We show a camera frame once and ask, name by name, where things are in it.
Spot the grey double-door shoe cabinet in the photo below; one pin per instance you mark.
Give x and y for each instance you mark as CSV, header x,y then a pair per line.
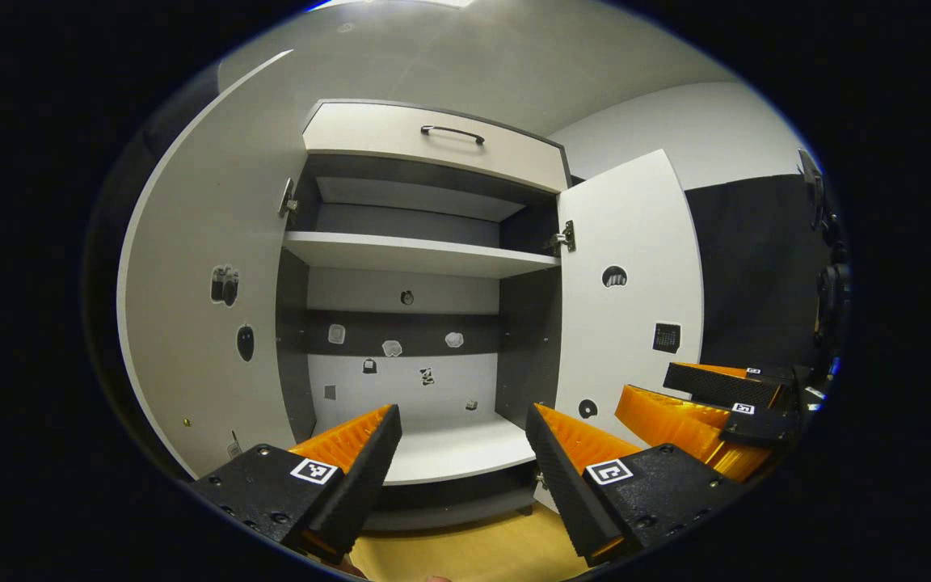
x,y
526,339

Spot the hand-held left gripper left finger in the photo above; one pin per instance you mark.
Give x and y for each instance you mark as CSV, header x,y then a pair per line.
x,y
372,461

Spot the metal door hinge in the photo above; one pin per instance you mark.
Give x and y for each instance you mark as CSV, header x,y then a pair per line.
x,y
288,198
564,238

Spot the white cabinet shelf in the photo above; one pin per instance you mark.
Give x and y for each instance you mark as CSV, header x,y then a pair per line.
x,y
417,255
457,444

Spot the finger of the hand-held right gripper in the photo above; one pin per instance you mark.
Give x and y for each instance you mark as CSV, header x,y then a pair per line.
x,y
756,424
716,385

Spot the beige shoe cabinet door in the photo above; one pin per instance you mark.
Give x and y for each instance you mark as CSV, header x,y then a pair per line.
x,y
635,226
191,202

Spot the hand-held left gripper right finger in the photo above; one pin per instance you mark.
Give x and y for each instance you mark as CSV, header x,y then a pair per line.
x,y
558,477

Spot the beige cabinet drawer front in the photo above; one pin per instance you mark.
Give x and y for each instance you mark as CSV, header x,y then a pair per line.
x,y
368,133

